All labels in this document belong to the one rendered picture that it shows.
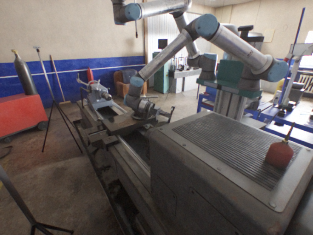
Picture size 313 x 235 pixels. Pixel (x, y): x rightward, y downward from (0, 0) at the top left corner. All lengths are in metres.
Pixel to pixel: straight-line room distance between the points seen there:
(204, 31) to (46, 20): 4.70
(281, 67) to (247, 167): 0.88
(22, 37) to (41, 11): 0.80
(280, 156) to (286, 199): 0.13
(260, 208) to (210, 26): 0.90
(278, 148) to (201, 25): 0.75
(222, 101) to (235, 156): 1.35
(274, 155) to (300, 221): 0.18
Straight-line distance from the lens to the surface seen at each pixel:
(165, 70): 5.64
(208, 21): 1.04
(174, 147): 0.62
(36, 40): 5.28
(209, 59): 1.71
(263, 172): 0.61
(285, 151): 0.62
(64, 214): 2.22
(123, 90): 5.05
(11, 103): 3.90
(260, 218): 0.51
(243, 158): 0.63
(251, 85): 1.48
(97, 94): 2.19
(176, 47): 1.14
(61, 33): 5.32
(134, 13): 1.10
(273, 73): 1.30
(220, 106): 1.92
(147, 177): 1.16
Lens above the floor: 1.70
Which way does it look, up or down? 26 degrees down
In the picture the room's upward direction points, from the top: straight up
